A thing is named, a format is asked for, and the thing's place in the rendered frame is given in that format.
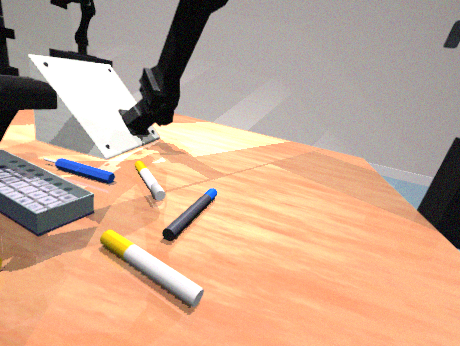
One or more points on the white keyboard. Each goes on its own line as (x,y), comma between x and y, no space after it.
(37,199)

